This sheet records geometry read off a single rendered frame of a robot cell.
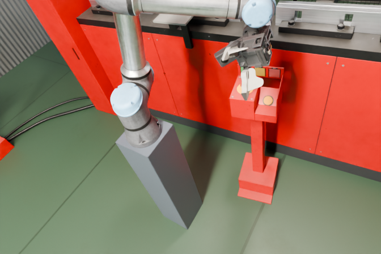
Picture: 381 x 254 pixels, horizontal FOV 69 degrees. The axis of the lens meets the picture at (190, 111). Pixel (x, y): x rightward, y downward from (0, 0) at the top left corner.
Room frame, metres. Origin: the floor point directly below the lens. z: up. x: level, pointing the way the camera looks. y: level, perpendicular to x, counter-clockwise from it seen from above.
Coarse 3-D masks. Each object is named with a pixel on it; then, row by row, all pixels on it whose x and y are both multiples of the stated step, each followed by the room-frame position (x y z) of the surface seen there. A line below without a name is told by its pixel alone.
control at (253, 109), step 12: (240, 96) 0.82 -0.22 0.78; (252, 96) 0.80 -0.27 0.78; (264, 96) 0.83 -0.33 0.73; (276, 96) 0.81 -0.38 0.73; (240, 108) 0.81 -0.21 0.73; (252, 108) 0.78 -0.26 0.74; (264, 108) 0.79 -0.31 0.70; (276, 108) 0.73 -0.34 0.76; (264, 120) 0.75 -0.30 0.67; (276, 120) 0.72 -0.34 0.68
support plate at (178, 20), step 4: (160, 16) 1.28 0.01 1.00; (164, 16) 1.26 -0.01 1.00; (168, 16) 1.25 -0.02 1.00; (172, 16) 1.24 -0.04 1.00; (176, 16) 1.23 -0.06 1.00; (180, 16) 1.22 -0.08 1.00; (184, 16) 1.21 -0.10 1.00; (188, 16) 1.20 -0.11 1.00; (192, 16) 1.20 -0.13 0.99; (156, 20) 1.25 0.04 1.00; (160, 20) 1.24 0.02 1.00; (164, 20) 1.23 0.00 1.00; (168, 20) 1.22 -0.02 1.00; (172, 20) 1.21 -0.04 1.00; (176, 20) 1.20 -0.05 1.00; (180, 20) 1.18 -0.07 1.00; (184, 20) 1.17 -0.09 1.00; (188, 20) 1.17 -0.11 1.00; (176, 24) 1.17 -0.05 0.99; (180, 24) 1.16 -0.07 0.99; (184, 24) 1.15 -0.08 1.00
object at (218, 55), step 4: (244, 36) 0.67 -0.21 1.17; (224, 48) 0.68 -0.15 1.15; (216, 52) 0.68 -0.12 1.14; (220, 52) 0.67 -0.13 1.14; (216, 56) 0.66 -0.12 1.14; (220, 56) 0.66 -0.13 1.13; (220, 60) 0.66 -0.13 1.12; (228, 60) 0.66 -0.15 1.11; (232, 60) 0.66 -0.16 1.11; (220, 64) 0.66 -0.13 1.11; (224, 64) 0.66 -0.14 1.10
